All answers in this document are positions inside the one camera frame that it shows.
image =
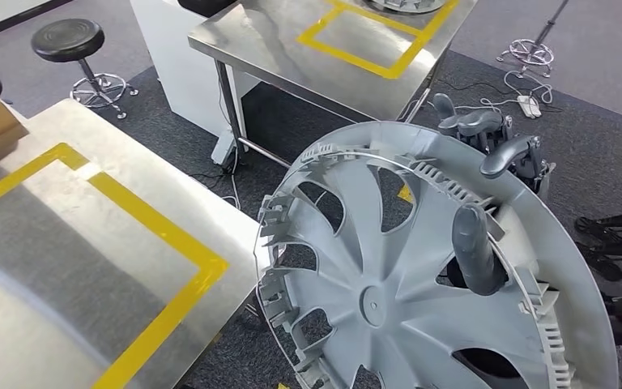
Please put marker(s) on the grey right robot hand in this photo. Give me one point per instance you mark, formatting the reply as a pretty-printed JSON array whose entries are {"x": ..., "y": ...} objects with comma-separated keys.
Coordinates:
[{"x": 477, "y": 252}]

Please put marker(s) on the grey plastic wheel cover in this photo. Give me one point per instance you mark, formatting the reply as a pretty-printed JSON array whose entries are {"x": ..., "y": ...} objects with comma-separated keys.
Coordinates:
[
  {"x": 402, "y": 6},
  {"x": 386, "y": 257}
]

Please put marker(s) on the steel workbench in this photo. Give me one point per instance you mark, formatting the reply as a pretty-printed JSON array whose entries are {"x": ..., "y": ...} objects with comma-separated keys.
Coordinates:
[
  {"x": 48, "y": 300},
  {"x": 268, "y": 43}
]

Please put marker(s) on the black folded tripod stand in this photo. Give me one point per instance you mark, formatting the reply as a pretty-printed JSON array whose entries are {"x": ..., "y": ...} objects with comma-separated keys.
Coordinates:
[{"x": 592, "y": 225}]

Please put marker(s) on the white power strip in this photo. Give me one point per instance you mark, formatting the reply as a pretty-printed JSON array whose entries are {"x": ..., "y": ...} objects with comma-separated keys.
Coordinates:
[{"x": 529, "y": 106}]

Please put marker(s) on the chrome stand base with pole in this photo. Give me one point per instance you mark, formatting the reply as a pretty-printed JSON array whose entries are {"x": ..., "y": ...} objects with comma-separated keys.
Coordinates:
[{"x": 550, "y": 24}]

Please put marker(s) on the black rounded object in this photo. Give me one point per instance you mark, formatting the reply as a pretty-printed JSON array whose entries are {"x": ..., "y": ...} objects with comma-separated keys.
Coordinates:
[{"x": 206, "y": 6}]

